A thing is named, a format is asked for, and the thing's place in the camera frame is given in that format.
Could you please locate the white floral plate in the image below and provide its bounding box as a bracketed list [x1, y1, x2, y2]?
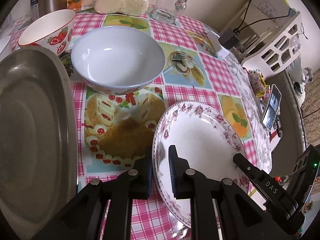
[152, 100, 249, 227]

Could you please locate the strawberry pattern bowl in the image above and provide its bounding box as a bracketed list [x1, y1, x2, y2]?
[18, 9, 76, 56]

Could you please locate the white plain bowl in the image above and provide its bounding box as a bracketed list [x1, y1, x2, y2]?
[0, 36, 11, 59]

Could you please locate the checkered picture tablecloth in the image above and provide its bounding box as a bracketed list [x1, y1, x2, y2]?
[0, 3, 278, 240]

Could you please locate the smartphone on stand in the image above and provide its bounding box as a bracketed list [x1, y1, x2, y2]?
[262, 84, 282, 131]

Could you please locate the colourful candy packet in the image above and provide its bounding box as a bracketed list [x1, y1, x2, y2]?
[248, 70, 266, 98]

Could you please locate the pale blue bowl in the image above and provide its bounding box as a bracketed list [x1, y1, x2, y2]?
[71, 26, 166, 95]

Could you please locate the black power adapter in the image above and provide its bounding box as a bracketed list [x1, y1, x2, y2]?
[219, 28, 240, 50]

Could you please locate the clear glass mug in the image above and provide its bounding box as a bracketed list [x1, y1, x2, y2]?
[149, 0, 188, 24]

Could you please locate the pack of white buns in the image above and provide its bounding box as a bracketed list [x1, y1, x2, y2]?
[94, 0, 149, 16]

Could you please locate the orange snack packet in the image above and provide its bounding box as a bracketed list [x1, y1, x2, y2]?
[67, 0, 95, 12]

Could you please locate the white paper box on shelf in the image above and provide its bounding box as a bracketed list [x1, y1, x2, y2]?
[251, 0, 290, 27]

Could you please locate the black charger cable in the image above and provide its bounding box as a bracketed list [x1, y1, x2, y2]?
[233, 0, 301, 34]

